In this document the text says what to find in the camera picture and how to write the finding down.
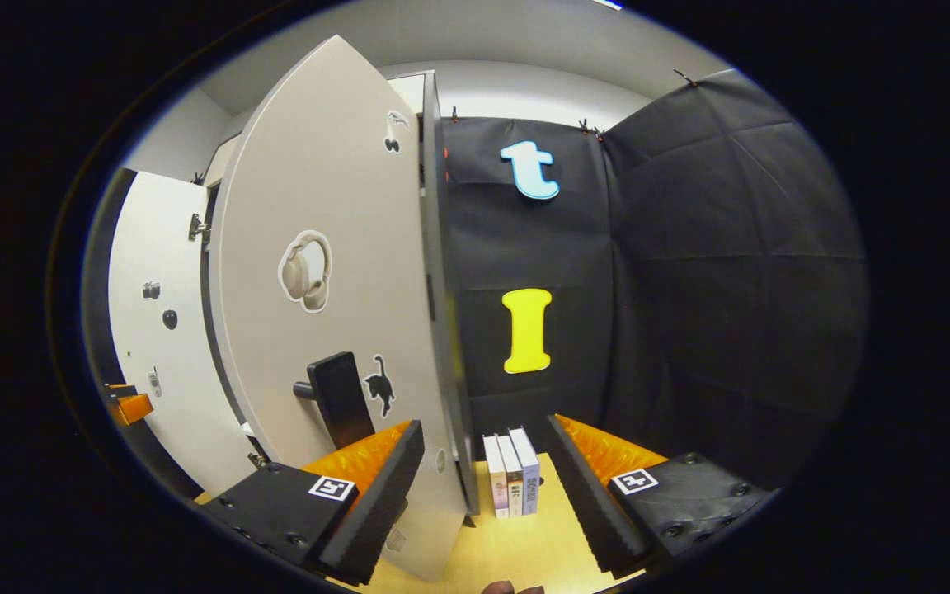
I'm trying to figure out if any black door handle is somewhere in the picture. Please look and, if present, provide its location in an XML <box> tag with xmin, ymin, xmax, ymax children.
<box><xmin>292</xmin><ymin>351</ymin><xmax>377</xmax><ymax>450</ymax></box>

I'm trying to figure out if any pale pink book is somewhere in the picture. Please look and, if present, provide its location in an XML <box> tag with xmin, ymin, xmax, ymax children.
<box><xmin>483</xmin><ymin>435</ymin><xmax>510</xmax><ymax>519</ymax></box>

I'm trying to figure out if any white shoe cabinet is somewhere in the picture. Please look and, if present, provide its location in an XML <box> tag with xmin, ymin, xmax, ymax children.
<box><xmin>201</xmin><ymin>70</ymin><xmax>480</xmax><ymax>516</ymax></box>

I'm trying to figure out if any white book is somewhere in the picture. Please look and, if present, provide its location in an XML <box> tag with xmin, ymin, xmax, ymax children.
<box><xmin>496</xmin><ymin>431</ymin><xmax>525</xmax><ymax>518</ymax></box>

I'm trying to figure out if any lavender book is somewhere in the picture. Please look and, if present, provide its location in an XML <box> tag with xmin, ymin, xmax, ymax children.
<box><xmin>510</xmin><ymin>427</ymin><xmax>542</xmax><ymax>516</ymax></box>

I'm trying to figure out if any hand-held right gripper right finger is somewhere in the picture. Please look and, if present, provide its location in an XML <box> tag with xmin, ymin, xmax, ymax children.
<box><xmin>545</xmin><ymin>414</ymin><xmax>773</xmax><ymax>578</ymax></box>

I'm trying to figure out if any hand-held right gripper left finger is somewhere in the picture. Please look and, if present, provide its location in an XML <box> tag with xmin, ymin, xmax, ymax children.
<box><xmin>199</xmin><ymin>419</ymin><xmax>426</xmax><ymax>587</ymax></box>

